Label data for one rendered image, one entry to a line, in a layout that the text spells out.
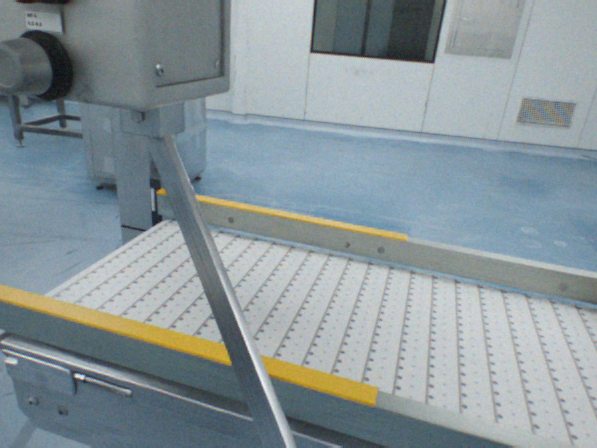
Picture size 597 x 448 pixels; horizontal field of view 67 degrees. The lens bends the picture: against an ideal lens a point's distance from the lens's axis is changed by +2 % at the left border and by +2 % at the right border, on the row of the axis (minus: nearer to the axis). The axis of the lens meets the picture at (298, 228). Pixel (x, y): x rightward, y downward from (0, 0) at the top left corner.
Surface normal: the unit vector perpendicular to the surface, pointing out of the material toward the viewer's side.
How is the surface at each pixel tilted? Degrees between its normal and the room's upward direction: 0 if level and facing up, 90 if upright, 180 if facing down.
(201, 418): 90
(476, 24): 90
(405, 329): 0
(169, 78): 90
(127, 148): 90
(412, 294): 0
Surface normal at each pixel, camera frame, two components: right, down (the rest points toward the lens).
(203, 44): 0.95, 0.19
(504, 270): -0.29, 0.37
